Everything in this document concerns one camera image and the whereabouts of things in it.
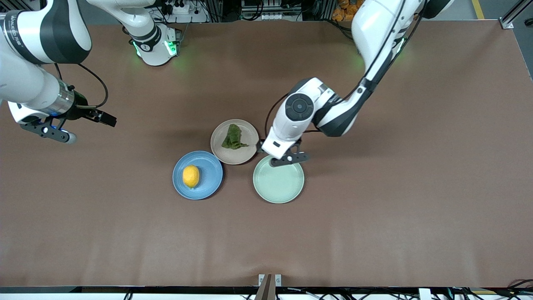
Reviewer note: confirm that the aluminium frame profile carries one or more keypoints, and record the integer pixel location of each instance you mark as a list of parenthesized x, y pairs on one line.
[(514, 16)]

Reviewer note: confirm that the blue plate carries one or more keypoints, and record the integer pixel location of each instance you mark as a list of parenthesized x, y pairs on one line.
[(208, 183)]

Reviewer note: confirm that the pile of orange packets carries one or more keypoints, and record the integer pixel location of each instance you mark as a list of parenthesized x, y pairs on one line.
[(341, 12)]

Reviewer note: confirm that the white power strip with plugs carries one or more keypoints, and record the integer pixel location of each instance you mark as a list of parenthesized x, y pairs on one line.
[(183, 8)]

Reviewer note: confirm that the beige plate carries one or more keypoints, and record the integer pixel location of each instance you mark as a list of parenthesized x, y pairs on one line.
[(245, 156)]

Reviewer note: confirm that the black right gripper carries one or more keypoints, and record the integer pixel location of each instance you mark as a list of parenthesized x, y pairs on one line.
[(81, 111)]

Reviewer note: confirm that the silver bracket with brown post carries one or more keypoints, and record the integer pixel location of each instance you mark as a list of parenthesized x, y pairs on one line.
[(270, 285)]

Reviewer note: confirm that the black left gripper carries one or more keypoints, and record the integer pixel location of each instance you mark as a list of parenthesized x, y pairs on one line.
[(259, 147)]

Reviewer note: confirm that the brown table cover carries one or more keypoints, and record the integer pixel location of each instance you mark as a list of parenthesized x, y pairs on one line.
[(266, 241)]

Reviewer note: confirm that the mint green plate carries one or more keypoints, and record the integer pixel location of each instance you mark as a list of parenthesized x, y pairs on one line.
[(278, 183)]

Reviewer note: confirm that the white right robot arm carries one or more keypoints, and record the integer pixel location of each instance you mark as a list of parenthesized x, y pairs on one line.
[(25, 83)]

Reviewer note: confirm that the green lettuce leaf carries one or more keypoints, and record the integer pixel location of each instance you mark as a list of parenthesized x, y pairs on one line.
[(233, 137)]

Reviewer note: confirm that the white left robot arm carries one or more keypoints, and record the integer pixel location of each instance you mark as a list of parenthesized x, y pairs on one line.
[(374, 25)]

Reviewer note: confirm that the yellow lemon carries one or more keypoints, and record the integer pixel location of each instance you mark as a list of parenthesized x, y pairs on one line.
[(191, 176)]

